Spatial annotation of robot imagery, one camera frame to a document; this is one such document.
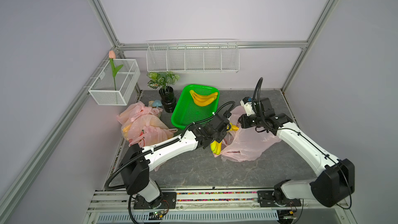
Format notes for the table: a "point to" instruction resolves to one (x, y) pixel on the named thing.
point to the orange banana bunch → (203, 100)
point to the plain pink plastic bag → (243, 144)
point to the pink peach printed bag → (146, 135)
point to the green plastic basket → (186, 112)
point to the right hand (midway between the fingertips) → (238, 118)
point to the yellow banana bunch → (216, 146)
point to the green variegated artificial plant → (161, 79)
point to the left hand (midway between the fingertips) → (220, 128)
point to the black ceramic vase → (168, 100)
